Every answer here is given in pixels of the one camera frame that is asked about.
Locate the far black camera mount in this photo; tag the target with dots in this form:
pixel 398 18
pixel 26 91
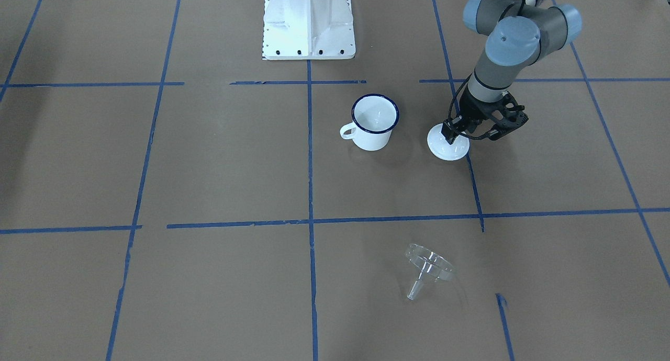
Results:
pixel 507 116

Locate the clear plastic funnel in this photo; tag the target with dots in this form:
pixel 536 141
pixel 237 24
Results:
pixel 430 265

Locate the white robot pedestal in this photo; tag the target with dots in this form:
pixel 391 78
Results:
pixel 308 29

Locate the white ceramic lid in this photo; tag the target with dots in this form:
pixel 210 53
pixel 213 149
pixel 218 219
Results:
pixel 440 147

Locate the white enamel mug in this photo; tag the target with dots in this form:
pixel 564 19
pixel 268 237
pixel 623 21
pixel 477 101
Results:
pixel 374 116

